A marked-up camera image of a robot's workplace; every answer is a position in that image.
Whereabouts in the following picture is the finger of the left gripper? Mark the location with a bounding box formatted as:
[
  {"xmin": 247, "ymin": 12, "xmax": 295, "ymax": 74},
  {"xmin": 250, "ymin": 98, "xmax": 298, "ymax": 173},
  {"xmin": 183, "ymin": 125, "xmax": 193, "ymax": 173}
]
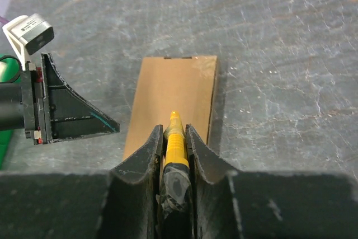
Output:
[{"xmin": 40, "ymin": 53, "xmax": 120, "ymax": 142}]

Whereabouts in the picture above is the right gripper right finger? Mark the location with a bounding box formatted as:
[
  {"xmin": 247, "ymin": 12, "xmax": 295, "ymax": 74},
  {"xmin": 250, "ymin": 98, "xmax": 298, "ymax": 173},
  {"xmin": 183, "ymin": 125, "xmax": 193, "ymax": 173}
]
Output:
[{"xmin": 186, "ymin": 125, "xmax": 357, "ymax": 238}]

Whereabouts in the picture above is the green plastic basket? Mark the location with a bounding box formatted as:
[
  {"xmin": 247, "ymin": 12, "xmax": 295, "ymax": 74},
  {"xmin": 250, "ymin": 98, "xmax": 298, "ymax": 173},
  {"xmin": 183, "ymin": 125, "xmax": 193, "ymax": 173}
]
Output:
[{"xmin": 1, "ymin": 55, "xmax": 23, "ymax": 165}]

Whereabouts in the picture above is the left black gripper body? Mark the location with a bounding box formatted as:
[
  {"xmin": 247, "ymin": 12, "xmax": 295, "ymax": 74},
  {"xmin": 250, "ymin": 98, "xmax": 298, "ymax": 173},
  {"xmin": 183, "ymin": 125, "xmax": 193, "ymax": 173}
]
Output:
[{"xmin": 1, "ymin": 54, "xmax": 48, "ymax": 144}]

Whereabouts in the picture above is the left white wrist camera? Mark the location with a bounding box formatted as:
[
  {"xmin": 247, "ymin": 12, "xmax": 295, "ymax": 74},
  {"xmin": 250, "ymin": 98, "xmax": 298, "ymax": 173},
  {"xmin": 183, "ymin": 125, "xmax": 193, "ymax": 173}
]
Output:
[{"xmin": 2, "ymin": 13, "xmax": 54, "ymax": 71}]

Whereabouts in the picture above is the yellow utility knife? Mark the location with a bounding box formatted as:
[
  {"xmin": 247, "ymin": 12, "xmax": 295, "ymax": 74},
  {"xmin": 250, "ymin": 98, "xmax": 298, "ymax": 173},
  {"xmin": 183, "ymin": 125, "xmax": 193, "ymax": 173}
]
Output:
[{"xmin": 158, "ymin": 111, "xmax": 193, "ymax": 238}]

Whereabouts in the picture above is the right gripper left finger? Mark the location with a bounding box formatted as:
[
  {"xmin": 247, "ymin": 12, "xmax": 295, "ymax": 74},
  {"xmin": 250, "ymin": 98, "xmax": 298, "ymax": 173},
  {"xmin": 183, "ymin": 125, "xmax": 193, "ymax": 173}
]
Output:
[{"xmin": 1, "ymin": 125, "xmax": 163, "ymax": 238}]

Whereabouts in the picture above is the brown cardboard box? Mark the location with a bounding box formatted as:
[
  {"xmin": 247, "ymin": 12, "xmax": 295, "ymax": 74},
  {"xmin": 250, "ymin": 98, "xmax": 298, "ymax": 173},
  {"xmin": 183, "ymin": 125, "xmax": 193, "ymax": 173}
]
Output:
[{"xmin": 124, "ymin": 55, "xmax": 219, "ymax": 172}]

